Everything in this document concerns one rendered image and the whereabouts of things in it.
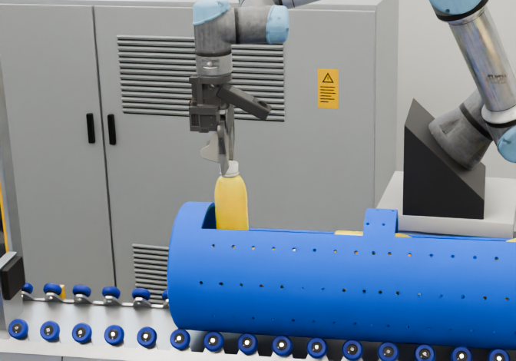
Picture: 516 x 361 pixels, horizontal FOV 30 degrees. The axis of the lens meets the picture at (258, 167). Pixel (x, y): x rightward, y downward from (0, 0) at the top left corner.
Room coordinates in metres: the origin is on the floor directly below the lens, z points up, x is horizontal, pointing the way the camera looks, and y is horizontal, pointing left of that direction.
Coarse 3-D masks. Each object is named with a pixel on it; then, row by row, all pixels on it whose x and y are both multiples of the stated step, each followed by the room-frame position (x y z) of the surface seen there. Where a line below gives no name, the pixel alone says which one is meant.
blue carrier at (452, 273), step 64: (192, 256) 1.85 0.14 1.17; (256, 256) 1.83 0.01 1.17; (320, 256) 1.81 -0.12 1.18; (384, 256) 1.79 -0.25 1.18; (448, 256) 1.77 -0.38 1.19; (512, 256) 1.75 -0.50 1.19; (192, 320) 1.85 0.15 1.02; (256, 320) 1.81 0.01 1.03; (320, 320) 1.78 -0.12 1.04; (384, 320) 1.76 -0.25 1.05; (448, 320) 1.73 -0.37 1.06; (512, 320) 1.71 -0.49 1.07
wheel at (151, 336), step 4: (144, 328) 1.89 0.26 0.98; (148, 328) 1.89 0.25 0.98; (152, 328) 1.89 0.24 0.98; (140, 332) 1.89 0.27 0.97; (144, 332) 1.89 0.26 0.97; (148, 332) 1.89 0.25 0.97; (152, 332) 1.89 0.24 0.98; (156, 332) 1.89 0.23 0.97; (140, 336) 1.88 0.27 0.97; (144, 336) 1.88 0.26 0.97; (148, 336) 1.88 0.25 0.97; (152, 336) 1.88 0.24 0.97; (156, 336) 1.88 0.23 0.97; (140, 340) 1.88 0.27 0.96; (144, 340) 1.88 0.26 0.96; (148, 340) 1.88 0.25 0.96; (152, 340) 1.87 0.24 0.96; (156, 340) 1.88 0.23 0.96; (140, 344) 1.88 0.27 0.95; (144, 344) 1.87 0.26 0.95; (148, 344) 1.87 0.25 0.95; (152, 344) 1.87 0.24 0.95
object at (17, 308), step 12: (12, 252) 2.10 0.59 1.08; (0, 264) 2.03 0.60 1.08; (12, 264) 2.05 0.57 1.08; (0, 276) 2.01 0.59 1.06; (12, 276) 2.03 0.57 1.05; (24, 276) 2.09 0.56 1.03; (0, 288) 2.01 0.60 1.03; (12, 288) 2.03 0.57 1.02; (0, 300) 2.01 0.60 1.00; (12, 300) 2.05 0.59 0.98; (0, 312) 2.01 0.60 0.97; (12, 312) 2.05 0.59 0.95; (0, 324) 2.01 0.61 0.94
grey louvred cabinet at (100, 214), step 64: (0, 0) 3.77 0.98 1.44; (64, 0) 3.69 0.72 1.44; (128, 0) 3.62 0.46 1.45; (192, 0) 3.57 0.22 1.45; (320, 0) 3.47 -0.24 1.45; (384, 0) 3.48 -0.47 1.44; (64, 64) 3.68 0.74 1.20; (128, 64) 3.59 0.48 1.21; (192, 64) 3.52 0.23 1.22; (256, 64) 3.44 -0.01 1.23; (320, 64) 3.37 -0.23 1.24; (384, 64) 3.50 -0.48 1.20; (64, 128) 3.69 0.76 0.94; (128, 128) 3.60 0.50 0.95; (256, 128) 3.45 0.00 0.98; (320, 128) 3.38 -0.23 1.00; (384, 128) 3.51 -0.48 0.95; (64, 192) 3.69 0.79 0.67; (128, 192) 3.61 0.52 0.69; (192, 192) 3.53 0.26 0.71; (256, 192) 3.45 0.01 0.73; (320, 192) 3.38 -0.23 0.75; (384, 192) 3.53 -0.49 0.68; (64, 256) 3.70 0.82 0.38; (128, 256) 3.62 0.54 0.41
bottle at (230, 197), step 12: (228, 180) 1.93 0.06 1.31; (240, 180) 1.94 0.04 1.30; (216, 192) 1.93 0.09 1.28; (228, 192) 1.92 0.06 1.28; (240, 192) 1.93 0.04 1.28; (216, 204) 1.93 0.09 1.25; (228, 204) 1.92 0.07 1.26; (240, 204) 1.92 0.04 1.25; (216, 216) 1.94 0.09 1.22; (228, 216) 1.92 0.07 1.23; (240, 216) 1.92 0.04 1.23; (228, 228) 1.92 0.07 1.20; (240, 228) 1.92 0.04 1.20
